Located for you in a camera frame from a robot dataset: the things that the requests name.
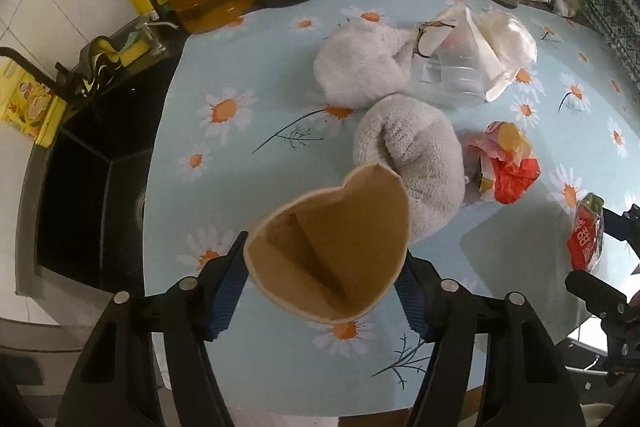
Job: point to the black faucet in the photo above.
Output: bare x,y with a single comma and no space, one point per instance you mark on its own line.
65,87

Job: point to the black kitchen sink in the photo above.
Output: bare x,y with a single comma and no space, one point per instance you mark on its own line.
90,187

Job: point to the brown paper cup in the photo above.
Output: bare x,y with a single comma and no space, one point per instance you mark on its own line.
325,247

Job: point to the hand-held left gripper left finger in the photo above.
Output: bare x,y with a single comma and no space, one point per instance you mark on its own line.
227,292

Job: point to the clear plastic packaging with paper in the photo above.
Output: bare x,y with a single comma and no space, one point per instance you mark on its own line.
465,67

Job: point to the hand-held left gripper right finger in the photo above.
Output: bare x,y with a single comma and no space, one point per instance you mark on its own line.
412,302

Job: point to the yellow green sponge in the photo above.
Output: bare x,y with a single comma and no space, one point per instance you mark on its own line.
135,49

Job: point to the yellow refill pouch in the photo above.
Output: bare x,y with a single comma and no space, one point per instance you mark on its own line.
27,107

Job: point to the red orange wrapper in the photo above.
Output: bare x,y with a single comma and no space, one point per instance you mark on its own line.
510,177

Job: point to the white tissue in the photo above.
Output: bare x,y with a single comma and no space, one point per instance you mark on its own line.
355,67
425,157

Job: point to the metal soap dispenser pump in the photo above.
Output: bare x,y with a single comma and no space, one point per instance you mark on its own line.
157,39

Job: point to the floral light blue tablecloth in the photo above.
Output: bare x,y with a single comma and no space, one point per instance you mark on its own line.
280,82

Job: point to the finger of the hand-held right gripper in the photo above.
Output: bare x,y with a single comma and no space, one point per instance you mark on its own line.
625,222
595,292

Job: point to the blue patterned cloth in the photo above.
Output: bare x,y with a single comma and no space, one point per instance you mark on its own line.
615,7

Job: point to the red snack packet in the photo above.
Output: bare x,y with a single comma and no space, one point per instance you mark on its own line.
582,237

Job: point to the black and yellow cloth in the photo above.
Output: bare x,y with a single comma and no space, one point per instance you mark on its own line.
97,62

